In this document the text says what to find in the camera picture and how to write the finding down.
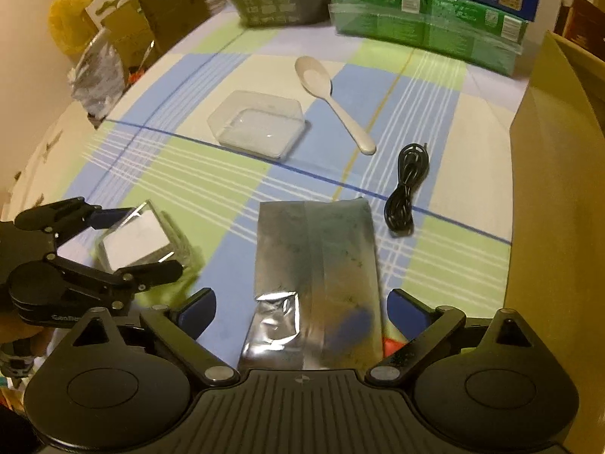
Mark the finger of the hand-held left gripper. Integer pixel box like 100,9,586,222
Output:
13,197,139,243
42,254,184,314

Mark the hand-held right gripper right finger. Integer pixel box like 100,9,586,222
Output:
365,288,540,387

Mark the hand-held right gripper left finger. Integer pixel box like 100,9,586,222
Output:
71,288,241,387

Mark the square container with white lid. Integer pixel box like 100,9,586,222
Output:
96,201,195,274

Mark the silver foil bag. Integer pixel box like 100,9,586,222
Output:
239,197,385,370

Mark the black cable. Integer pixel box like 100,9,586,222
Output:
384,143,431,237

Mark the clear plastic container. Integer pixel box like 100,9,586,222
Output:
207,91,310,160

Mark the cardboard box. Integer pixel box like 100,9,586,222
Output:
503,30,605,454

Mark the white plastic spoon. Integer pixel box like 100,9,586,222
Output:
294,56,377,155

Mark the person's left hand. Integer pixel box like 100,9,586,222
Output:
0,314,54,359

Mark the beige patterned cloth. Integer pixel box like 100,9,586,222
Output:
0,99,105,221

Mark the crumpled silver white bag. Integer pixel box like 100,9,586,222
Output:
68,40,127,127

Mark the yellow plastic bag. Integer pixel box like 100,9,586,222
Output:
48,0,107,58

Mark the brown cardboard carton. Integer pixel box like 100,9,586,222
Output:
101,0,211,68

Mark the white cutout cardboard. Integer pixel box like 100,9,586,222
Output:
85,0,143,25

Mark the green wrapped drink pack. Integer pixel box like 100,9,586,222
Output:
328,0,527,76

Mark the dark red box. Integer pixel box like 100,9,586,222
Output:
555,0,605,62

